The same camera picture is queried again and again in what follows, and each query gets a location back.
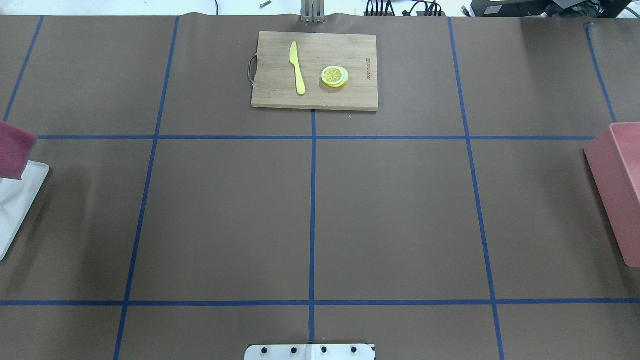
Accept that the white towel rack tray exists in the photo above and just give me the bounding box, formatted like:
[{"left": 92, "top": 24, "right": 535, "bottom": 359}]
[{"left": 0, "top": 161, "right": 50, "bottom": 260}]

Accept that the pink plastic bin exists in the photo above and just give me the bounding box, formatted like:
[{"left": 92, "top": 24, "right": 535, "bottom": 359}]
[{"left": 583, "top": 121, "right": 640, "bottom": 268}]

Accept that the pink wiping cloth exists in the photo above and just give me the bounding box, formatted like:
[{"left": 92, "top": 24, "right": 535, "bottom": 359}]
[{"left": 0, "top": 121, "right": 38, "bottom": 181}]

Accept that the yellow plastic knife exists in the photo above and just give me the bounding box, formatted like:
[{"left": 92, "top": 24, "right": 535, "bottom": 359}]
[{"left": 288, "top": 41, "right": 307, "bottom": 96}]

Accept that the aluminium frame post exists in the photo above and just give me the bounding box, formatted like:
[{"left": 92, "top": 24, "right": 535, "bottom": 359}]
[{"left": 300, "top": 0, "right": 326, "bottom": 23}]

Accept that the bamboo cutting board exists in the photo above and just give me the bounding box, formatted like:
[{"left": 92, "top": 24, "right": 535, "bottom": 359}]
[{"left": 251, "top": 30, "right": 379, "bottom": 112}]

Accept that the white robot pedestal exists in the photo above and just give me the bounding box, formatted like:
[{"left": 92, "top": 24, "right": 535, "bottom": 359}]
[{"left": 244, "top": 343, "right": 377, "bottom": 360}]

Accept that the lemon slice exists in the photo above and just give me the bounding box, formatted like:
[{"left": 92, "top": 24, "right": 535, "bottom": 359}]
[{"left": 320, "top": 65, "right": 350, "bottom": 88}]

